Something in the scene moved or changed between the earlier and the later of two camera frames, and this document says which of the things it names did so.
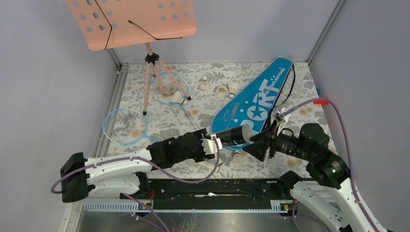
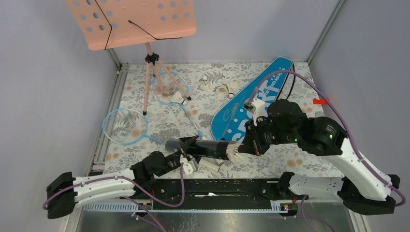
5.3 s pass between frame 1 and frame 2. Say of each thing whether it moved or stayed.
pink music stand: stayed
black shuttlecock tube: moved
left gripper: moved
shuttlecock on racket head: stayed
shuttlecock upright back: stayed
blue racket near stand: stayed
